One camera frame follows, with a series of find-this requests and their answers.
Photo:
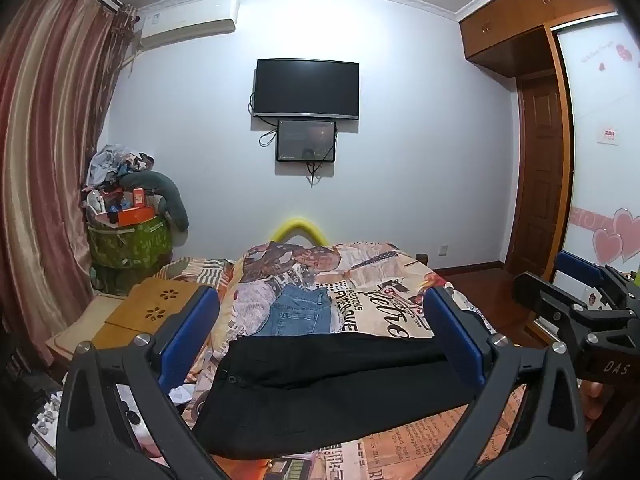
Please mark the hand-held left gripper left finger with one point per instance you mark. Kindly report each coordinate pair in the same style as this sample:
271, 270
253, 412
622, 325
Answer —
192, 330

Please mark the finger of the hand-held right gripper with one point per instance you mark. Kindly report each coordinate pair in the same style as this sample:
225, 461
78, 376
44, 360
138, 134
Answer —
542, 290
577, 265

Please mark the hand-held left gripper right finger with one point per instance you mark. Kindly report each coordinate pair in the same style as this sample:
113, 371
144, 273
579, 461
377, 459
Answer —
452, 340

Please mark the black pants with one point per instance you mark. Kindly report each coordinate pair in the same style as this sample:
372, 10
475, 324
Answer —
320, 390

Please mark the person's right hand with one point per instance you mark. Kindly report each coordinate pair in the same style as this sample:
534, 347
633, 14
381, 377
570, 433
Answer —
595, 400

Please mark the wooden lap desk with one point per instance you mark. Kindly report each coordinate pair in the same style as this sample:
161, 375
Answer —
145, 310

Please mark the newspaper print blanket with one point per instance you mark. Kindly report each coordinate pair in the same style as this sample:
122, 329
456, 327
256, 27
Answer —
380, 280

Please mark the green storage bag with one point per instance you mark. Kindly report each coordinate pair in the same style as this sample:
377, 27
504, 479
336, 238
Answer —
130, 250

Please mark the blue jeans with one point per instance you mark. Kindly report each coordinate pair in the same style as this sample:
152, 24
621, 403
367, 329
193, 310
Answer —
297, 312

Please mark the flat orange box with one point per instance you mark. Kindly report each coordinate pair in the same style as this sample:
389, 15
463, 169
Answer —
132, 216

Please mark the small orange box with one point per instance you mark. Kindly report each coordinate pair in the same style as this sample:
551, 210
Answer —
138, 198

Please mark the grey plush pillow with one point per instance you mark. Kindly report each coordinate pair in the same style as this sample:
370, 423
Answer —
160, 190

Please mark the yellow foam arch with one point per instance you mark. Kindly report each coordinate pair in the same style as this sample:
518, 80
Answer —
297, 225

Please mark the pile of clothes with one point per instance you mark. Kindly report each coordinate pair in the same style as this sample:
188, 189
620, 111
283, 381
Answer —
117, 165

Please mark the small black monitor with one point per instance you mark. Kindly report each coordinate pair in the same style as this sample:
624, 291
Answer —
306, 140

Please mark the striped red curtain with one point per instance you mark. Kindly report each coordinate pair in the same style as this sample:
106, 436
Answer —
45, 150

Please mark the wooden overhead cabinet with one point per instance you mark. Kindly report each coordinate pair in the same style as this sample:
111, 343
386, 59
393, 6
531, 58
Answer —
515, 20

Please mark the white air conditioner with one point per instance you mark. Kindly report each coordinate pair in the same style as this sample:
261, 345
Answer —
190, 17

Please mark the black wall television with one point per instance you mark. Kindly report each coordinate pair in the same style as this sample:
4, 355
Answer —
306, 87

